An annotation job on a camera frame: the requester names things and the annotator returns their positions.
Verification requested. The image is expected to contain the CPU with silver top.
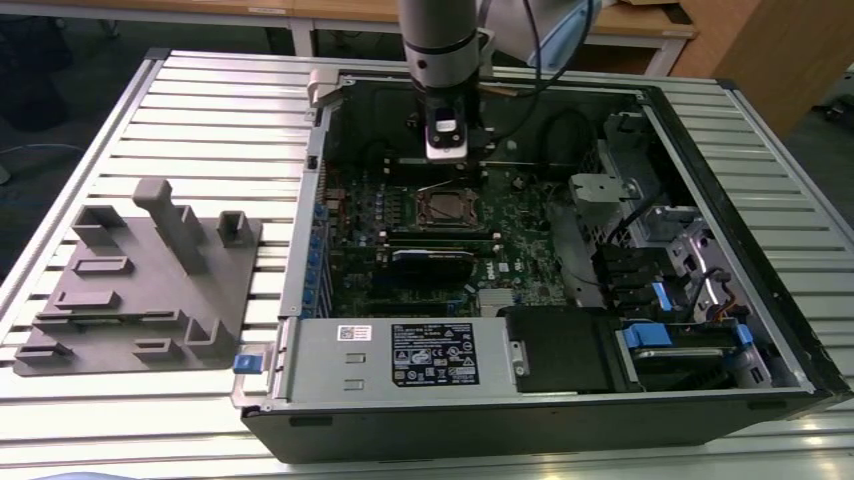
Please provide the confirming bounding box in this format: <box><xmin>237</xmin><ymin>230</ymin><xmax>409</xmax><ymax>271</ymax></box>
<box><xmin>429</xmin><ymin>194</ymin><xmax>469</xmax><ymax>222</ymax></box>

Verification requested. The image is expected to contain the metal socket cover frame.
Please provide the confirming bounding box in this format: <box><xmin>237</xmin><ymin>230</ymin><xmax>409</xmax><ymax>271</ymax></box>
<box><xmin>417</xmin><ymin>188</ymin><xmax>480</xmax><ymax>229</ymax></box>

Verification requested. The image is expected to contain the CPU socket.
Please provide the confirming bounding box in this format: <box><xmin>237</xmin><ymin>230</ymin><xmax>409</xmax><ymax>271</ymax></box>
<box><xmin>412</xmin><ymin>185</ymin><xmax>484</xmax><ymax>232</ymax></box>

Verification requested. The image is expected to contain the green motherboard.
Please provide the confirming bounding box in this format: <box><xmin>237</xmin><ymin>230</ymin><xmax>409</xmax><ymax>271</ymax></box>
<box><xmin>322</xmin><ymin>162</ymin><xmax>581</xmax><ymax>320</ymax></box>

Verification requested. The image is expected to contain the graphics card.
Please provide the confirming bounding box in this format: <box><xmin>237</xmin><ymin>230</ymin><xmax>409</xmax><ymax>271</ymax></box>
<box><xmin>388</xmin><ymin>246</ymin><xmax>478</xmax><ymax>285</ymax></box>

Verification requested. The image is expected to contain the grey case latch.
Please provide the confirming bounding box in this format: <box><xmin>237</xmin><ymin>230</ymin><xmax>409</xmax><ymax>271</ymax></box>
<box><xmin>305</xmin><ymin>68</ymin><xmax>342</xmax><ymax>109</ymax></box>

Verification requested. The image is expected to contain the silver finned heat sink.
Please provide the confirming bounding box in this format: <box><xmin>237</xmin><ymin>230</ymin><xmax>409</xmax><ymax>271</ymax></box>
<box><xmin>476</xmin><ymin>287</ymin><xmax>522</xmax><ymax>308</ymax></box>

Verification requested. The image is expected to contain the wooden cabinet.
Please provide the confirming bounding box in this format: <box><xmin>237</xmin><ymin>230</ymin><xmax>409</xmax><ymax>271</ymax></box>
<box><xmin>672</xmin><ymin>0</ymin><xmax>854</xmax><ymax>137</ymax></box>

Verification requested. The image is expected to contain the silver power supply unit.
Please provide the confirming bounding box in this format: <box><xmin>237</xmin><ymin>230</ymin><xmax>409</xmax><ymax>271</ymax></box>
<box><xmin>282</xmin><ymin>316</ymin><xmax>520</xmax><ymax>402</ymax></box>

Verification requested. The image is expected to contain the hard disk in blue carrier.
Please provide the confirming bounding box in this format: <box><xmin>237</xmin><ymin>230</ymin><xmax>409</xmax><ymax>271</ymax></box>
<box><xmin>616</xmin><ymin>319</ymin><xmax>759</xmax><ymax>394</ymax></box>

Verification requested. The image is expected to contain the grey parts rack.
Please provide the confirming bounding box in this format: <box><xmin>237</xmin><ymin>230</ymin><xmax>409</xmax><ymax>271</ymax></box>
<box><xmin>10</xmin><ymin>177</ymin><xmax>265</xmax><ymax>378</ymax></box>

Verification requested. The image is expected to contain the black PC case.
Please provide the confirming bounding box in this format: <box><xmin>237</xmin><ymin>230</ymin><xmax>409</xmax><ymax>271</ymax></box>
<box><xmin>228</xmin><ymin>69</ymin><xmax>854</xmax><ymax>465</ymax></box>

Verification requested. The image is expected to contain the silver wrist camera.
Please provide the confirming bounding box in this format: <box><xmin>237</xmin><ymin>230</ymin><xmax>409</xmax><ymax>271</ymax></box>
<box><xmin>422</xmin><ymin>106</ymin><xmax>472</xmax><ymax>166</ymax></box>

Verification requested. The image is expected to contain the wooden desk white frame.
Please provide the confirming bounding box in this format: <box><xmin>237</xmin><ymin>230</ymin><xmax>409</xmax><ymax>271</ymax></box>
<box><xmin>0</xmin><ymin>0</ymin><xmax>301</xmax><ymax>57</ymax></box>
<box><xmin>292</xmin><ymin>0</ymin><xmax>700</xmax><ymax>77</ymax></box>

